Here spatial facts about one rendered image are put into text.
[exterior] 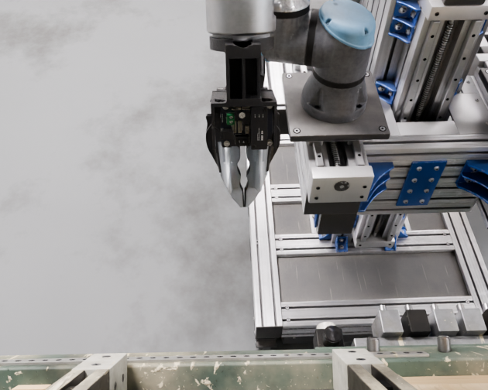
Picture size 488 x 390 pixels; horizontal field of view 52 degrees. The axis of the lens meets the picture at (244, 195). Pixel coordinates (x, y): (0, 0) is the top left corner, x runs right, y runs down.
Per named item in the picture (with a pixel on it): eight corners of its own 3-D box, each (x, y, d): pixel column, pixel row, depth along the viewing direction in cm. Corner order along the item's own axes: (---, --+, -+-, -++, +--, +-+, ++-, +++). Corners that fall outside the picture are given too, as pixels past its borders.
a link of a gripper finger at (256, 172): (245, 223, 61) (244, 149, 57) (244, 202, 66) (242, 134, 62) (271, 222, 61) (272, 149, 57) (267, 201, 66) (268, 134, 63)
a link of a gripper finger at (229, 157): (219, 223, 61) (216, 150, 57) (220, 203, 66) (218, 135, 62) (245, 223, 61) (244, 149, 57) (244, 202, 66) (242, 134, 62)
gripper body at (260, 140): (210, 156, 55) (204, 42, 51) (211, 133, 63) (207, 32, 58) (279, 154, 56) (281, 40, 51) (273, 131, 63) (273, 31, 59)
